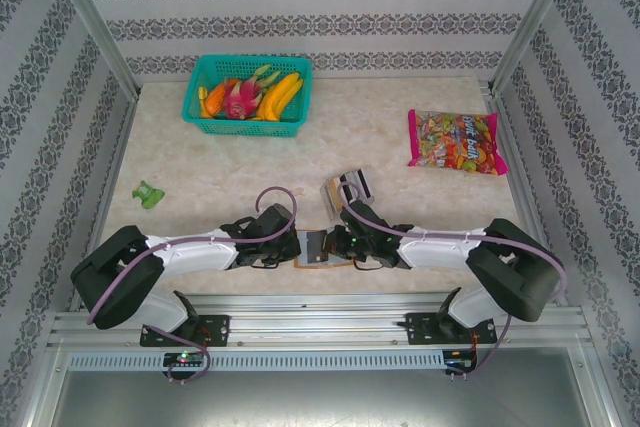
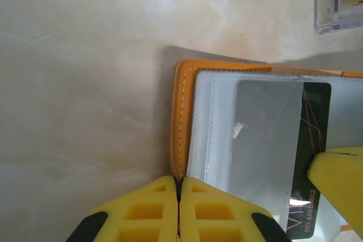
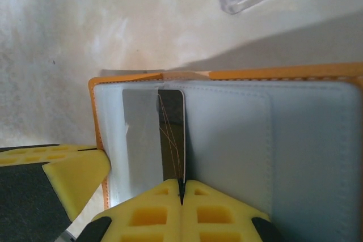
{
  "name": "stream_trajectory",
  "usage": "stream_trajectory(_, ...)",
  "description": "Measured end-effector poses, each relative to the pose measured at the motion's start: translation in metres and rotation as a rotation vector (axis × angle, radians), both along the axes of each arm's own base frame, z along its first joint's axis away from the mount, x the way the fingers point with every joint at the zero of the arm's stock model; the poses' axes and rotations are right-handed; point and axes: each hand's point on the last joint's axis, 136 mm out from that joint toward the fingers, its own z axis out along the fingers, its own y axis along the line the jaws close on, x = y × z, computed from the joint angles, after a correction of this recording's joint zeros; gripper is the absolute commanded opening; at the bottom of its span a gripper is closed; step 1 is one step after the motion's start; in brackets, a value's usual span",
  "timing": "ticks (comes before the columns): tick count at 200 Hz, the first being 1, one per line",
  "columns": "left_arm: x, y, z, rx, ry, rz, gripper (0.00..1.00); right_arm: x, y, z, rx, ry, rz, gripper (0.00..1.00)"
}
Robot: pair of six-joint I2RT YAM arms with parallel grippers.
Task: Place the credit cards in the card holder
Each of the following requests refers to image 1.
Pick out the small circuit board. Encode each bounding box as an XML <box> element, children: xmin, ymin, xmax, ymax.
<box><xmin>444</xmin><ymin>351</ymin><xmax>477</xmax><ymax>371</ymax></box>
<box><xmin>163</xmin><ymin>352</ymin><xmax>206</xmax><ymax>368</ymax></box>

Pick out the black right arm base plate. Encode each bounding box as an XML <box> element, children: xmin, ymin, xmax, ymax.
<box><xmin>404</xmin><ymin>311</ymin><xmax>497</xmax><ymax>347</ymax></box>

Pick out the clear acrylic card box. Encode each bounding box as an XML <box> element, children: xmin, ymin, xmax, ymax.
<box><xmin>319</xmin><ymin>165</ymin><xmax>376</xmax><ymax>222</ymax></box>

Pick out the pink dragon fruit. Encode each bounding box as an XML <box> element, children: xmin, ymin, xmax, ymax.
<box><xmin>222</xmin><ymin>64</ymin><xmax>282</xmax><ymax>121</ymax></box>

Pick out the teal plastic basket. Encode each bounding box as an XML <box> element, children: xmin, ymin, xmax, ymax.
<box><xmin>180</xmin><ymin>54</ymin><xmax>314</xmax><ymax>140</ymax></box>

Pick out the pink fruit candy bag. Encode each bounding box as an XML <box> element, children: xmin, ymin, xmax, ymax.
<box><xmin>405</xmin><ymin>108</ymin><xmax>509</xmax><ymax>177</ymax></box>

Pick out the silver grey credit card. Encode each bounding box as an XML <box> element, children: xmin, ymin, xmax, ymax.
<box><xmin>304</xmin><ymin>230</ymin><xmax>330</xmax><ymax>264</ymax></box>

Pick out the small green toy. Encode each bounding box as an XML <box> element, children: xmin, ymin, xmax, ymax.
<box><xmin>131</xmin><ymin>180</ymin><xmax>165</xmax><ymax>210</ymax></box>

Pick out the beige card stack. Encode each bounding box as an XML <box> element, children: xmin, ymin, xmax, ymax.
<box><xmin>324</xmin><ymin>180</ymin><xmax>346</xmax><ymax>216</ymax></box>

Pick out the aluminium side rail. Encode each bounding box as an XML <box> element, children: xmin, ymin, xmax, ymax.
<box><xmin>485</xmin><ymin>89</ymin><xmax>570</xmax><ymax>307</ymax></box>
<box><xmin>68</xmin><ymin>95</ymin><xmax>142</xmax><ymax>312</ymax></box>

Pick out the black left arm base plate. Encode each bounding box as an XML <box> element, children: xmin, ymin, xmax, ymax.
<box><xmin>139</xmin><ymin>314</ymin><xmax>231</xmax><ymax>348</ymax></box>

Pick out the grey metal sheet panel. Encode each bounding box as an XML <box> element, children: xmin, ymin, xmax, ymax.
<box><xmin>29</xmin><ymin>346</ymin><xmax>617</xmax><ymax>427</ymax></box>

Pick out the slotted grey cable duct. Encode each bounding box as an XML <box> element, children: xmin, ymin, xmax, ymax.
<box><xmin>67</xmin><ymin>350</ymin><xmax>446</xmax><ymax>372</ymax></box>

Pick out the orange leather card holder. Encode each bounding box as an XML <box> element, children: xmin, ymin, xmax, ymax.
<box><xmin>293</xmin><ymin>252</ymin><xmax>352</xmax><ymax>272</ymax></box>

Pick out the aluminium frame post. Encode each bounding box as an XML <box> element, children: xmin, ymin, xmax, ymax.
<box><xmin>489</xmin><ymin>0</ymin><xmax>585</xmax><ymax>94</ymax></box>
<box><xmin>42</xmin><ymin>0</ymin><xmax>141</xmax><ymax>99</ymax></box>

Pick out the orange fruit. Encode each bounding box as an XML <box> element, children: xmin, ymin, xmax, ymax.
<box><xmin>203</xmin><ymin>82</ymin><xmax>229</xmax><ymax>117</ymax></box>

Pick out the aluminium mounting rail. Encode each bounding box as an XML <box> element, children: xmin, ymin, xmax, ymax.
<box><xmin>47</xmin><ymin>291</ymin><xmax>586</xmax><ymax>348</ymax></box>

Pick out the black card stack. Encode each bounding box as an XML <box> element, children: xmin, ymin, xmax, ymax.
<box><xmin>338</xmin><ymin>171</ymin><xmax>374</xmax><ymax>201</ymax></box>

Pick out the yellow banana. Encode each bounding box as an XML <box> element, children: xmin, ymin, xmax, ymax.
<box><xmin>257</xmin><ymin>72</ymin><xmax>303</xmax><ymax>121</ymax></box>
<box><xmin>273</xmin><ymin>80</ymin><xmax>305</xmax><ymax>122</ymax></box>

